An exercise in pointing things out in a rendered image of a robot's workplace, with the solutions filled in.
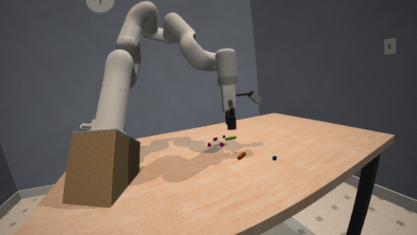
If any orange rod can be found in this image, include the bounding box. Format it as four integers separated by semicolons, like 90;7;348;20
238;152;246;159

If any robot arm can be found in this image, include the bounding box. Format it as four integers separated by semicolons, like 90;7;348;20
80;1;238;134

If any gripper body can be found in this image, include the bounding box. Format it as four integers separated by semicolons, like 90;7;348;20
218;84;238;113

